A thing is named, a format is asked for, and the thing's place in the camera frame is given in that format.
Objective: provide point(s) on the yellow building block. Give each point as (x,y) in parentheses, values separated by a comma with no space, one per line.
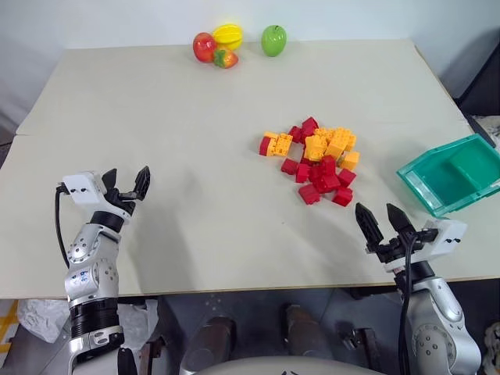
(351,161)
(336,149)
(314,148)
(345,136)
(270,135)
(283,144)
(324,133)

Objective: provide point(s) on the red toy strawberry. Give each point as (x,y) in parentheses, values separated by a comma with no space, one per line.
(226,59)

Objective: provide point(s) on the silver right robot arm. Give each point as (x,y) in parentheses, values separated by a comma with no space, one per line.
(437,316)

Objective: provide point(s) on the red toy apple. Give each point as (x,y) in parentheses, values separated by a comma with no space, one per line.
(203,47)

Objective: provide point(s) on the red building block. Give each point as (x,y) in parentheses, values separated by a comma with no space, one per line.
(309,194)
(265,147)
(303,173)
(343,196)
(309,125)
(329,164)
(290,166)
(295,134)
(347,177)
(326,181)

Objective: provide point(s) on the yellow toy starfruit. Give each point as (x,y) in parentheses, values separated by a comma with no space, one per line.
(229,36)

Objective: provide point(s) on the dark rounded shape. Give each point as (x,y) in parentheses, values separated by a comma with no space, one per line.
(215,338)
(306,332)

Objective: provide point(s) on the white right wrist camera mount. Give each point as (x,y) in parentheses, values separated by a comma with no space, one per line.
(449,239)

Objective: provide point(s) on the black table clamp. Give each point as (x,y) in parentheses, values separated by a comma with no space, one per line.
(357,338)

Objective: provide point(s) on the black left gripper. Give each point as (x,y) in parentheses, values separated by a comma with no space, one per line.
(122,197)

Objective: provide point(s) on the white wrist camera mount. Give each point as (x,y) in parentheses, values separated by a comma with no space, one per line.
(82,187)
(449,239)

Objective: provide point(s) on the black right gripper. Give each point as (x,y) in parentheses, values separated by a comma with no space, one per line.
(394,250)

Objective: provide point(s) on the white crumpled plastic bag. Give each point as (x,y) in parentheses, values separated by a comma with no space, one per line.
(136,324)
(43,318)

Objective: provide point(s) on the white patterned cloth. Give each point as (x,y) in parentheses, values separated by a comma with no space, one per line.
(490,131)

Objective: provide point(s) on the green toy apple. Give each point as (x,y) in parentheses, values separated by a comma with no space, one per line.
(273,40)

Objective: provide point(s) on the pale robot torso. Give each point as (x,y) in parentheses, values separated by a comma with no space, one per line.
(289,367)

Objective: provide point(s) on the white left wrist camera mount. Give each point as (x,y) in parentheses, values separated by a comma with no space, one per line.
(82,187)

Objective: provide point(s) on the teal plastic bin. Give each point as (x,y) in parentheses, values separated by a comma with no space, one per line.
(453,176)

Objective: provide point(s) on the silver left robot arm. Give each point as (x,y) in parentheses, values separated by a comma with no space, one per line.
(91,273)

